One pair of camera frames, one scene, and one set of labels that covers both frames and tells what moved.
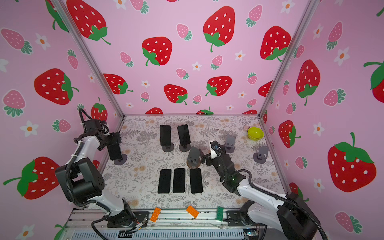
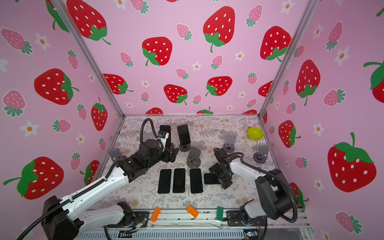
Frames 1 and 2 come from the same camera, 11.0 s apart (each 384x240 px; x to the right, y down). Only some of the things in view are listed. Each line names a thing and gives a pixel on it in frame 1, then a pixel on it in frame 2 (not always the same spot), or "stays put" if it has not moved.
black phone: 165,135 stays put
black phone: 196,182 stays put
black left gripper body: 111,140 to 164,156
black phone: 179,180 stays put
